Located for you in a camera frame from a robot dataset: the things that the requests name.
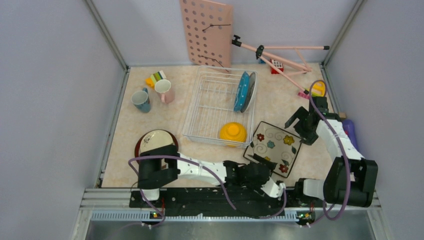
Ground white wire dish rack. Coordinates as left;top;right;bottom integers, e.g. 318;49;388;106
182;65;259;149

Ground yellow ribbed bowl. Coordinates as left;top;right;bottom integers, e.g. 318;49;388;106
219;122;247;143

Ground red toy block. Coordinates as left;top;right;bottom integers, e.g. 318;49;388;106
269;58;284;75

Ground stacked coloured toy blocks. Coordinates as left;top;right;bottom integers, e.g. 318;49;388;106
145;70;167;88

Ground pink mug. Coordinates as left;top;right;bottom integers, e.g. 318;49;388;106
154;79;175;104

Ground cream bowl with brown rim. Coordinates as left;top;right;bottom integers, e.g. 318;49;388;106
134;129;179;158

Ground pink pegboard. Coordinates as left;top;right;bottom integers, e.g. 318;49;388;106
179;0;234;68

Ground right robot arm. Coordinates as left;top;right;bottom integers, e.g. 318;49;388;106
285;96;378;208

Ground square floral plate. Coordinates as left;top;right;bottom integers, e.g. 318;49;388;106
243;121;302;178

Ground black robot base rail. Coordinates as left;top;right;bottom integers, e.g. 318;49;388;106
129;186;327;219

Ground pink tripod stand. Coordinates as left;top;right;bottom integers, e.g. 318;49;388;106
231;35;330;99

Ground round white patterned plate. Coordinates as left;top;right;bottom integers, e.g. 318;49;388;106
240;72;257;113

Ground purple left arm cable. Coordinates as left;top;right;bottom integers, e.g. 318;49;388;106
127;154;288;229

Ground yellow triangle toy block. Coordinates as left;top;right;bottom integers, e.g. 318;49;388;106
311;80;327;97

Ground teal polka dot plate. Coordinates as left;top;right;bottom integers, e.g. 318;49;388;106
233;71;250;112

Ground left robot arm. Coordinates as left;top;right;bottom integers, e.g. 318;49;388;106
137;145;286;207

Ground blue grey mug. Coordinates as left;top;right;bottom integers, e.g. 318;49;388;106
130;87;151;113

